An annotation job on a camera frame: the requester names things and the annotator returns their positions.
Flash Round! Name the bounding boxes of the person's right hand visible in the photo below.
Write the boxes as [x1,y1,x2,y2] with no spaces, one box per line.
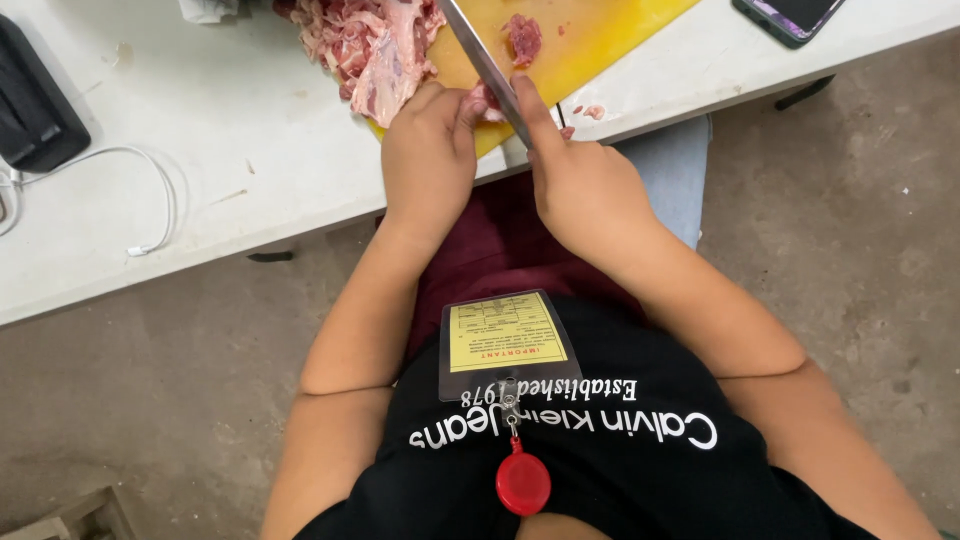
[509,72,669,264]

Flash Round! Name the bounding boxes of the person's left hand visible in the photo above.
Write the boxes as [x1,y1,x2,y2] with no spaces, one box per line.
[380,79,490,235]

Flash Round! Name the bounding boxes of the small raw meat piece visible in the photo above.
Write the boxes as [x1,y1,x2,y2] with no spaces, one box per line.
[461,81,507,123]

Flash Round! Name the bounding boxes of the steel kitchen knife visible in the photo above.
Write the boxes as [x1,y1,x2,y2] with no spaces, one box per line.
[437,0,535,151]

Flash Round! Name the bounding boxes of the raw meat cube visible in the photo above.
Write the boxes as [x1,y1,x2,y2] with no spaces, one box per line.
[502,13,543,69]

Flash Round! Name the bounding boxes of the large raw meat chunk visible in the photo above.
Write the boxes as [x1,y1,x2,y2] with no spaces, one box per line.
[271,0,448,129]

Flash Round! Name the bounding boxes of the yellow cutting board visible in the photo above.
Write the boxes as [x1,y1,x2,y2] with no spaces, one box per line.
[366,0,702,159]

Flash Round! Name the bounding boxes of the maroon apron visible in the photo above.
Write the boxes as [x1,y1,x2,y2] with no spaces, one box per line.
[375,171,646,361]

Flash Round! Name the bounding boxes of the light blue jeans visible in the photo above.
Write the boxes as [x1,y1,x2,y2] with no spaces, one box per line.
[613,114,712,251]

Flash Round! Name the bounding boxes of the yellow badge in clear holder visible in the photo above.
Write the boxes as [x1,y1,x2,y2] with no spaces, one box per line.
[438,289,584,403]

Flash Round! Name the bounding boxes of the crumpled white tissue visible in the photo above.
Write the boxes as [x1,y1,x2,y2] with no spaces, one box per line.
[177,0,241,25]

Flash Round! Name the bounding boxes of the dark green smartphone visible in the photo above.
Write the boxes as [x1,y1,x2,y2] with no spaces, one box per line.
[732,0,847,50]

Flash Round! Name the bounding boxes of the black printed t-shirt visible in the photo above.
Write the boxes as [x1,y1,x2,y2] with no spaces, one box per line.
[292,296,882,540]

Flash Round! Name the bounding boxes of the red retractable badge reel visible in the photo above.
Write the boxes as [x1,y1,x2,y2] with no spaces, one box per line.
[495,378,553,518]

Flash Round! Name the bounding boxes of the black box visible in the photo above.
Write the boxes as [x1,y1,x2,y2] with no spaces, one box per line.
[0,13,93,174]

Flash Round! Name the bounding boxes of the white charging cable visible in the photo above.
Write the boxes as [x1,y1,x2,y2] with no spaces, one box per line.
[0,145,180,258]

